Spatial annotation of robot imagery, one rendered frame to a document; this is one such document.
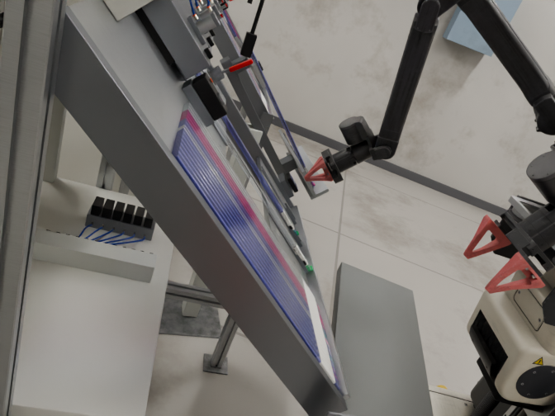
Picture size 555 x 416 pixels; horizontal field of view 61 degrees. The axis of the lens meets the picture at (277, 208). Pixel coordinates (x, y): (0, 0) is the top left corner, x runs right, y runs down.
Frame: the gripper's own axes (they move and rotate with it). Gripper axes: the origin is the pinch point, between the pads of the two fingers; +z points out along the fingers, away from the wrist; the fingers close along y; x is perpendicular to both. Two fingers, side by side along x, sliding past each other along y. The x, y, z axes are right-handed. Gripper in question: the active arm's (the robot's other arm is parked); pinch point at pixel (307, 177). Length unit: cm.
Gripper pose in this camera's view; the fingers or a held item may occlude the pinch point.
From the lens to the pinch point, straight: 136.9
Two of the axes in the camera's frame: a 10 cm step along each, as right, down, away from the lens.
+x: 4.6, 7.5, 4.8
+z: -8.8, 4.3, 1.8
